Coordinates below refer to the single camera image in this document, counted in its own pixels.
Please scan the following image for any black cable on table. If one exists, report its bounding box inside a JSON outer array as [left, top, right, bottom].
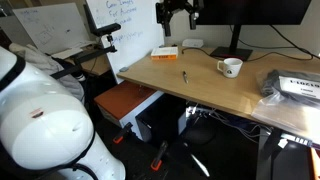
[[181, 46, 225, 61]]

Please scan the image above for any power strip under table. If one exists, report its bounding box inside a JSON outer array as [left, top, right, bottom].
[[280, 132, 320, 148]]

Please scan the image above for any small white device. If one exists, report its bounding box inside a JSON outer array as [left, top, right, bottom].
[[181, 38, 205, 49]]

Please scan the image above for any small whiteboard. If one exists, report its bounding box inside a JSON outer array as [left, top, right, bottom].
[[12, 2, 91, 56]]

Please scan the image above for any white mug with black logo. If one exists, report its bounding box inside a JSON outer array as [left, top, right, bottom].
[[216, 57, 244, 79]]

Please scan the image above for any white cabinet with orange top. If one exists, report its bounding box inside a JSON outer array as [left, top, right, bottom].
[[93, 80, 188, 143]]

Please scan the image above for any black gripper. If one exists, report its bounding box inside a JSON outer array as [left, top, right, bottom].
[[155, 0, 205, 37]]

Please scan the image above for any grey jacket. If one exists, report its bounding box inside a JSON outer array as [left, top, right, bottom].
[[8, 42, 86, 104]]

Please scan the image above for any grey plastic package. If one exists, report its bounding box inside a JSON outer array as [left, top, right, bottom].
[[259, 69, 320, 108]]

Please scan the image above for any black computer monitor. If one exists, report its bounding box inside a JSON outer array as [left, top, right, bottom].
[[194, 0, 313, 26]]

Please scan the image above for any orange and white box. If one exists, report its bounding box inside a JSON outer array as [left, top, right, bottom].
[[150, 46, 180, 61]]

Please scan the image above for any black clamp with orange handle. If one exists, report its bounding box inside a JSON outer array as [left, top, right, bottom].
[[112, 121, 134, 145], [150, 140, 170, 172]]

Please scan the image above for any black table leg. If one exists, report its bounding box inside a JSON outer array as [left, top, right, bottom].
[[255, 128, 285, 180]]

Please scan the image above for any black monitor stand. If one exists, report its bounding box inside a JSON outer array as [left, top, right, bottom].
[[210, 24, 254, 62]]

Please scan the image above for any thin black cable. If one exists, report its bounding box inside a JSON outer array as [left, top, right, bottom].
[[248, 24, 320, 63]]

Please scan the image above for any large whiteboard with blue writing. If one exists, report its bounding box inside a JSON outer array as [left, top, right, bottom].
[[85, 0, 166, 85]]

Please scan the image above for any white paper stack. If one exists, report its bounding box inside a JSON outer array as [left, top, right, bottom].
[[51, 47, 84, 61]]

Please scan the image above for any clear plastic bag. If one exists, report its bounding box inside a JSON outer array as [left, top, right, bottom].
[[251, 68, 320, 137]]

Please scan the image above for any wooden side desk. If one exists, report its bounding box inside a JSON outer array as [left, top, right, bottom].
[[65, 49, 112, 77]]

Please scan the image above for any cable bundle under table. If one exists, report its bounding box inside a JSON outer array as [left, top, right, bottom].
[[186, 105, 269, 143]]

